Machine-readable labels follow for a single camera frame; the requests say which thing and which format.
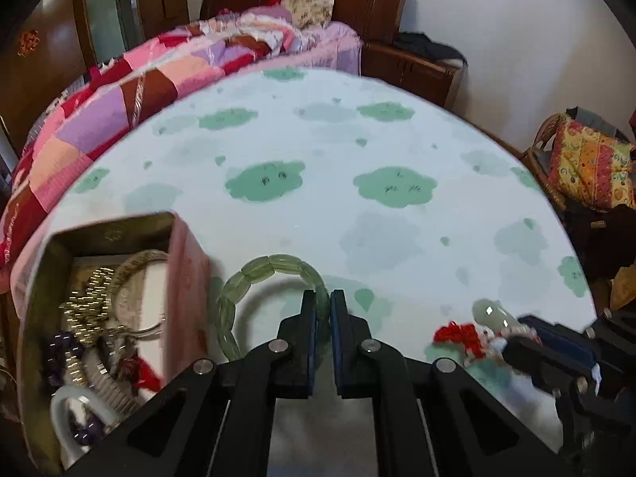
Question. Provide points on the floral pillow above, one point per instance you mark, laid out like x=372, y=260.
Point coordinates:
x=308, y=5

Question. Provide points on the silver metal watch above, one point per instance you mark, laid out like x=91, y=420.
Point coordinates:
x=107, y=387

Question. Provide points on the jade pendant with red tassel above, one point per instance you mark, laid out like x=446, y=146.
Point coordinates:
x=489, y=313

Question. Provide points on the wooden nightstand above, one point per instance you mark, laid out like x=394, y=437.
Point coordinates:
x=412, y=74

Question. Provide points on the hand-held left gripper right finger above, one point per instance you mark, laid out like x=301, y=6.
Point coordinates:
x=339, y=343

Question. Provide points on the grey cloth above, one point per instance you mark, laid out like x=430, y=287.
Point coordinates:
x=591, y=119

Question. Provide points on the pink metal tin box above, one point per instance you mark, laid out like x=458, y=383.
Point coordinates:
x=189, y=283

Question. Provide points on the colourful patterned cushion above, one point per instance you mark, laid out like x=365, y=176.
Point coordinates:
x=591, y=164

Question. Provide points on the red paper decoration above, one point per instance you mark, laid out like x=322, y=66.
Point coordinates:
x=26, y=42

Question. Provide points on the wooden bed headboard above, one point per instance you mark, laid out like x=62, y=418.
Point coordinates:
x=377, y=5

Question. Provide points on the wooden wardrobe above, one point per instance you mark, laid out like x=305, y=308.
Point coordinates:
x=49, y=74

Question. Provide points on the white bangle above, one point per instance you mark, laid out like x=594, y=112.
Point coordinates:
x=57, y=417

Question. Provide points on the rattan chair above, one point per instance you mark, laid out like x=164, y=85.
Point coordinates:
x=539, y=149

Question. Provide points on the patchwork quilt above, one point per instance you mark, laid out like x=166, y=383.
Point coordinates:
x=99, y=124

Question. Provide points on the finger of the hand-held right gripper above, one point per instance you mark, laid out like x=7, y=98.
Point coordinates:
x=561, y=343
x=541, y=365

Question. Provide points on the black clothing pile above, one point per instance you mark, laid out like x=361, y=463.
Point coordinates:
x=427, y=47

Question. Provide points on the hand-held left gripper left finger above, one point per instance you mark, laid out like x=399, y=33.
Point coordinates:
x=310, y=343

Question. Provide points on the pink bedsheet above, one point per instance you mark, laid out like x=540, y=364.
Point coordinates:
x=338, y=44

